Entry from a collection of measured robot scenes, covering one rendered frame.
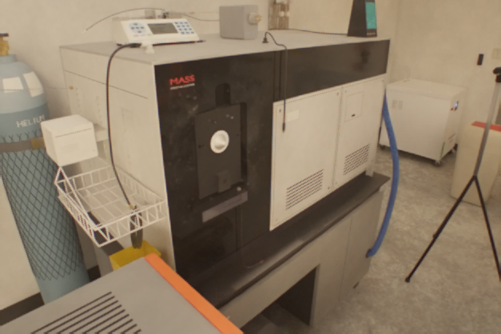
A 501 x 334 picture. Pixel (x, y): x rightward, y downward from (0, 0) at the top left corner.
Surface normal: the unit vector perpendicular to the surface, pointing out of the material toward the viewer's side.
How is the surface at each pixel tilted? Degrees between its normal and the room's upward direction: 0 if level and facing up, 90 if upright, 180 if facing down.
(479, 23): 90
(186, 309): 0
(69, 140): 90
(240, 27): 90
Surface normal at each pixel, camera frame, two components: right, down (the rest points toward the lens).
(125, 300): 0.00, -0.93
